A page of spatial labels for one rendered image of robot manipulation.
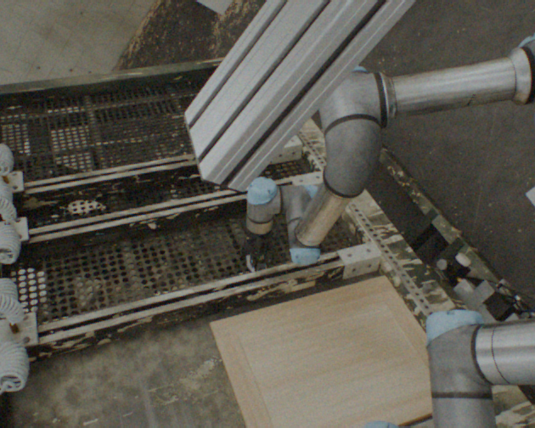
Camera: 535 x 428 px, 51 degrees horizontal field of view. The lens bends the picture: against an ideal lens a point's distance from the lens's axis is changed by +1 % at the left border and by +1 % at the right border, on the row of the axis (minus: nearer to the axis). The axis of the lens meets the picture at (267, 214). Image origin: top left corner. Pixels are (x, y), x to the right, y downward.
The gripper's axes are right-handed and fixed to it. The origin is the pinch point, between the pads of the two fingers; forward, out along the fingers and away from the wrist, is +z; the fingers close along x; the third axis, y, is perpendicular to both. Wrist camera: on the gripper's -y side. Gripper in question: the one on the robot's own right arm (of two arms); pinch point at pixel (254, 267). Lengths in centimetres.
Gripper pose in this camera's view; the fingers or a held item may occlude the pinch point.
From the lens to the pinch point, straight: 171.3
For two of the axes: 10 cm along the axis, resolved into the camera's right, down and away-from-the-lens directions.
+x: 9.3, -2.0, 2.9
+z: -0.6, 7.3, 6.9
